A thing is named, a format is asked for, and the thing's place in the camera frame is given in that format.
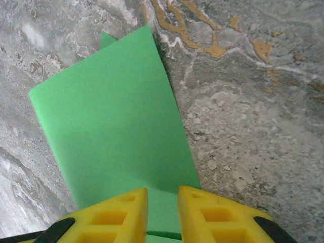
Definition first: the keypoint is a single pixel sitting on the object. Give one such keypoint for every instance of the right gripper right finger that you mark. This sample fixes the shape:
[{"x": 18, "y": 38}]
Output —
[{"x": 212, "y": 217}]

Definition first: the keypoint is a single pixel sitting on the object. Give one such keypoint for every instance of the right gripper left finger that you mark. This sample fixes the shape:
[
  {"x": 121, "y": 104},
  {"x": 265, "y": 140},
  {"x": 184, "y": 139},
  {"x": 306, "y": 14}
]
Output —
[{"x": 114, "y": 217}]

